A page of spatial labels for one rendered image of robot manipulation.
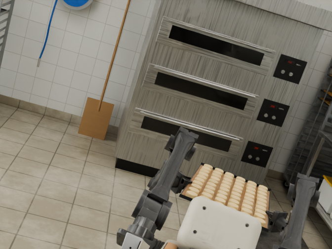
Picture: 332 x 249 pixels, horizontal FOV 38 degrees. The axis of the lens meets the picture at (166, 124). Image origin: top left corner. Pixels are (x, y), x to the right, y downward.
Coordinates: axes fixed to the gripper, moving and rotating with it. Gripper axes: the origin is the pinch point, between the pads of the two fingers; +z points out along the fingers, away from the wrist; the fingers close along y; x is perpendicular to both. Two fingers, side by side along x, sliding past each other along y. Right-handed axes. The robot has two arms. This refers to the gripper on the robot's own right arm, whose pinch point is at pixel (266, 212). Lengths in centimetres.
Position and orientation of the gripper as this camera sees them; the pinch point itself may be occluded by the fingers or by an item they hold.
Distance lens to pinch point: 232.8
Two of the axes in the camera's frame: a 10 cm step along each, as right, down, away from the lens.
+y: 3.0, -9.2, -2.4
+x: -8.2, -1.2, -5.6
